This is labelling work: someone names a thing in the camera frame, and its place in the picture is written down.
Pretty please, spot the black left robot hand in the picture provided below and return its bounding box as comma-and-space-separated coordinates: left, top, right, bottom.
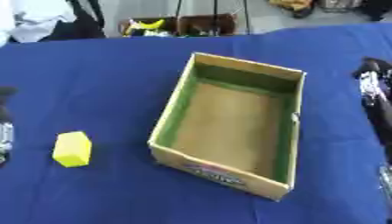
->
0, 86, 18, 167

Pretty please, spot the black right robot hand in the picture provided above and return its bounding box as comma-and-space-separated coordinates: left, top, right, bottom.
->
350, 57, 392, 165

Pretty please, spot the tan cardboard box green inside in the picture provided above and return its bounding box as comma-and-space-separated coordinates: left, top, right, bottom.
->
147, 52, 308, 202

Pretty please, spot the brown box with toys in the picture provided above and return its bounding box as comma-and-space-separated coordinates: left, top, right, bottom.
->
117, 12, 239, 38

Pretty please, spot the yellow block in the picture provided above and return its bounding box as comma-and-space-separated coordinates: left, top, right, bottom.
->
50, 130, 94, 169

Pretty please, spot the black bag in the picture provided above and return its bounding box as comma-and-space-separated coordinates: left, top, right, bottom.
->
356, 0, 392, 22

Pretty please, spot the person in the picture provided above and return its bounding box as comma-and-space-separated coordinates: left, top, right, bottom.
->
0, 0, 80, 45

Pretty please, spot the yellow bag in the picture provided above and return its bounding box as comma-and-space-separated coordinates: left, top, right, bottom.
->
268, 0, 318, 18

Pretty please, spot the black chair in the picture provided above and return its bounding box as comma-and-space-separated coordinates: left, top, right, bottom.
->
43, 0, 108, 41

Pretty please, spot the black tripod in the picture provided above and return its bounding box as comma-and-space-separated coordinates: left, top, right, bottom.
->
172, 0, 253, 37

